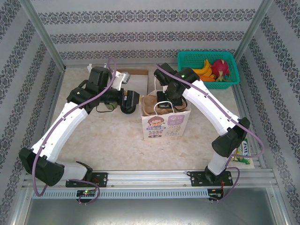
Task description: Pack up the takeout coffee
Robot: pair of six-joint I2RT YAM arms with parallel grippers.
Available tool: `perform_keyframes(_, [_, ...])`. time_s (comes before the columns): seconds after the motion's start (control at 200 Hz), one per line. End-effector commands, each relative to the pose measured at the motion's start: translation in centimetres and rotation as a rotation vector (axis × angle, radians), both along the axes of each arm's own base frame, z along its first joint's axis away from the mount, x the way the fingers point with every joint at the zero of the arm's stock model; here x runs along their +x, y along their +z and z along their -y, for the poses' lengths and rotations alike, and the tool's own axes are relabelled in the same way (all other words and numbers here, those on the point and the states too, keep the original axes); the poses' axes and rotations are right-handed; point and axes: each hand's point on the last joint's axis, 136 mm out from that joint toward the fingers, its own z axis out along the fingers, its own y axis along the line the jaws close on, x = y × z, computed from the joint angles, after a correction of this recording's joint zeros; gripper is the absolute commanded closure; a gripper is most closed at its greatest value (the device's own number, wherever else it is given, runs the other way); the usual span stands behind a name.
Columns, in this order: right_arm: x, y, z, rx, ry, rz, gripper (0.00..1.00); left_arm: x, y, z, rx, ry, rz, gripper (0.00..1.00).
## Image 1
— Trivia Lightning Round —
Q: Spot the white printed paper bag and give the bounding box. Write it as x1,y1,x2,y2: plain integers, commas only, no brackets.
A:
140,77,191,141

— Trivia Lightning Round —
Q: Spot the black plastic cup lid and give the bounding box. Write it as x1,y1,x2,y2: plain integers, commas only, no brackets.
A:
120,105,137,116

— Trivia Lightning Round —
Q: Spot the brown cardboard box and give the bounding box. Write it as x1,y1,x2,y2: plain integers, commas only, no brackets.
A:
116,69,150,97

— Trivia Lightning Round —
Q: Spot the orange carrot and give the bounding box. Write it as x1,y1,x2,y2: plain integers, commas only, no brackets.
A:
199,75,216,83

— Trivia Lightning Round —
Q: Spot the yellow banana bunch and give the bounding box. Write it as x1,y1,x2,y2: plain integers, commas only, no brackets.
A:
192,60,217,79

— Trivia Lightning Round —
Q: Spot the teal plastic basket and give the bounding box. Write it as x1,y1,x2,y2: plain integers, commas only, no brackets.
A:
177,51,241,90

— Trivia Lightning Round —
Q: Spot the pink dragon fruit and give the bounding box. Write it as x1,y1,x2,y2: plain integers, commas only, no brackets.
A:
210,59,232,83

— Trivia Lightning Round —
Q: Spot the green snack packet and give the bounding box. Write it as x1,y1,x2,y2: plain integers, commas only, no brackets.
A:
231,138,253,165

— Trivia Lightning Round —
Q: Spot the grey metal shelf panel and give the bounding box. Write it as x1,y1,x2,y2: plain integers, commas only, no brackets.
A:
6,185,295,225

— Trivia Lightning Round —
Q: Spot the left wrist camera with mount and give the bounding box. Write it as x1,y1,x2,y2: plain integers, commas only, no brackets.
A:
113,70,131,91

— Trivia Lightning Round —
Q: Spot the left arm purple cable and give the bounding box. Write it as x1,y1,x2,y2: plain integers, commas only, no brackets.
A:
33,57,118,206

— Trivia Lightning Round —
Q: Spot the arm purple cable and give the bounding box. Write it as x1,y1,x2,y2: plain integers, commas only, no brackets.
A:
33,57,118,206
156,64,266,203

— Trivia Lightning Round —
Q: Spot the aluminium back rail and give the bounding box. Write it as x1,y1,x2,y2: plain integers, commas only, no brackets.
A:
64,61,179,68

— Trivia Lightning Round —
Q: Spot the aluminium side rail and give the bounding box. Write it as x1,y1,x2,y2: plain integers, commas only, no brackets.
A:
231,83,267,169
32,67,67,171

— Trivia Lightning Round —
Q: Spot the aluminium mounting rail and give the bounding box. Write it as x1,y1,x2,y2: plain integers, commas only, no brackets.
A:
22,170,278,188

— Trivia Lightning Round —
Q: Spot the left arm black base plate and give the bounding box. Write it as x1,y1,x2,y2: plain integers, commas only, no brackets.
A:
65,172,109,188

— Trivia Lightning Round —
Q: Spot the aluminium frame post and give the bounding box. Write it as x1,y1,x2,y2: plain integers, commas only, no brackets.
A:
234,0,275,62
20,0,67,71

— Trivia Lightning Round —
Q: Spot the grey slotted cable duct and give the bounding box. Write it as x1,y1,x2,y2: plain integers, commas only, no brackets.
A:
31,189,210,199

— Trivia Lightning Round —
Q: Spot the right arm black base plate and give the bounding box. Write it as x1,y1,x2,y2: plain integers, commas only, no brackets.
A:
189,171,234,188

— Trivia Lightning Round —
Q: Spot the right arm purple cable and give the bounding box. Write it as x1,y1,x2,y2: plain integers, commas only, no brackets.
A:
156,64,266,203

